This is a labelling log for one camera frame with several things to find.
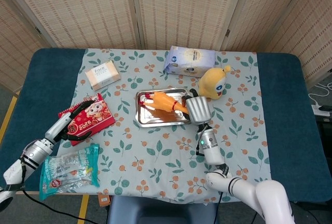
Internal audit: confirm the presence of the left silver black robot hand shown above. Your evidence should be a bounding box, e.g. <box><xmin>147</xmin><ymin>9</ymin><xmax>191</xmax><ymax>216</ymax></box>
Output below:
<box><xmin>44</xmin><ymin>100</ymin><xmax>95</xmax><ymax>144</ymax></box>

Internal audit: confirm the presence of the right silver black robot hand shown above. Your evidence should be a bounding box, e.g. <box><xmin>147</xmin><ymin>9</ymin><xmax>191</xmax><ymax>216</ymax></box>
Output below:
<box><xmin>181</xmin><ymin>88</ymin><xmax>211</xmax><ymax>125</ymax></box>

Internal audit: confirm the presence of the orange rubber toy chicken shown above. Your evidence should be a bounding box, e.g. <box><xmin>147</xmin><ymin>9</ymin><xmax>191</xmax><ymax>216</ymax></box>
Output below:
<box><xmin>139</xmin><ymin>91</ymin><xmax>189</xmax><ymax>115</ymax></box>

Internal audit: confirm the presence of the yellow plush toy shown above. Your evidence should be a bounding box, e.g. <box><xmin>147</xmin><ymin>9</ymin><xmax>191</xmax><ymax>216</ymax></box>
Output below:
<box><xmin>198</xmin><ymin>64</ymin><xmax>232</xmax><ymax>101</ymax></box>

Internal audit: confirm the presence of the silver metal tray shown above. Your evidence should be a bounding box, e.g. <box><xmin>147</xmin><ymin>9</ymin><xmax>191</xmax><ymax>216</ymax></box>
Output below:
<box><xmin>135</xmin><ymin>87</ymin><xmax>196</xmax><ymax>129</ymax></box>

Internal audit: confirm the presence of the red 2026 desk calendar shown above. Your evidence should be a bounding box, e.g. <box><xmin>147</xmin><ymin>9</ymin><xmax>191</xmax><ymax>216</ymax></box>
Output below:
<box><xmin>58</xmin><ymin>93</ymin><xmax>116</xmax><ymax>147</ymax></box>

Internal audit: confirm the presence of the teal snack bag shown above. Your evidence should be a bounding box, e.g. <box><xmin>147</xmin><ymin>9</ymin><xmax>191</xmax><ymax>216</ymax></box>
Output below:
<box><xmin>38</xmin><ymin>143</ymin><xmax>101</xmax><ymax>201</ymax></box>

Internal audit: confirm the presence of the blue wet wipes pack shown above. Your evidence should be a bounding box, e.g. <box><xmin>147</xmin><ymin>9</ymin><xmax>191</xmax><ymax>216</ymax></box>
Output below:
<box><xmin>162</xmin><ymin>45</ymin><xmax>216</xmax><ymax>78</ymax></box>

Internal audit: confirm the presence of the blue table mat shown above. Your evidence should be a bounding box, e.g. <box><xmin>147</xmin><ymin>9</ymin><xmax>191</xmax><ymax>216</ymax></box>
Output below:
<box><xmin>0</xmin><ymin>47</ymin><xmax>332</xmax><ymax>204</ymax></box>

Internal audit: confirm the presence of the floral tablecloth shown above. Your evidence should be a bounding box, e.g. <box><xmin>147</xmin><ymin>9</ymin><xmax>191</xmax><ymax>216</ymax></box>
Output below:
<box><xmin>56</xmin><ymin>48</ymin><xmax>274</xmax><ymax>204</ymax></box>

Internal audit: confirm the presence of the beige Face tissue box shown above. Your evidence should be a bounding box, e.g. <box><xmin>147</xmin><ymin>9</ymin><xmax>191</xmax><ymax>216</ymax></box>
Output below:
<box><xmin>85</xmin><ymin>60</ymin><xmax>122</xmax><ymax>91</ymax></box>

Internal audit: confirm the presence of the orange tag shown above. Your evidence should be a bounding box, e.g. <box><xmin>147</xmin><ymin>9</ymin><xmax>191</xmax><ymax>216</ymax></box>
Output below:
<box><xmin>98</xmin><ymin>194</ymin><xmax>111</xmax><ymax>206</ymax></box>

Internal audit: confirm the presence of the woven folding screen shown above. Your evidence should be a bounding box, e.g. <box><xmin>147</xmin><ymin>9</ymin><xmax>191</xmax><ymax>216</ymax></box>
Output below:
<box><xmin>0</xmin><ymin>0</ymin><xmax>332</xmax><ymax>94</ymax></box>

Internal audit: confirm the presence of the blue chair seat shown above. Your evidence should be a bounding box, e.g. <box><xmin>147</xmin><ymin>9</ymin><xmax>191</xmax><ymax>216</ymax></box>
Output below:
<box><xmin>106</xmin><ymin>195</ymin><xmax>219</xmax><ymax>224</ymax></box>

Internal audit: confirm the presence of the white power strip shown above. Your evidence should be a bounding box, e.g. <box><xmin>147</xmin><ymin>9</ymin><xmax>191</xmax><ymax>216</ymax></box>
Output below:
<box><xmin>311</xmin><ymin>104</ymin><xmax>332</xmax><ymax>117</ymax></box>

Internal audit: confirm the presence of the white cable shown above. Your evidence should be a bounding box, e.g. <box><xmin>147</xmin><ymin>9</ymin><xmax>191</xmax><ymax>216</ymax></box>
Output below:
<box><xmin>308</xmin><ymin>81</ymin><xmax>332</xmax><ymax>110</ymax></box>

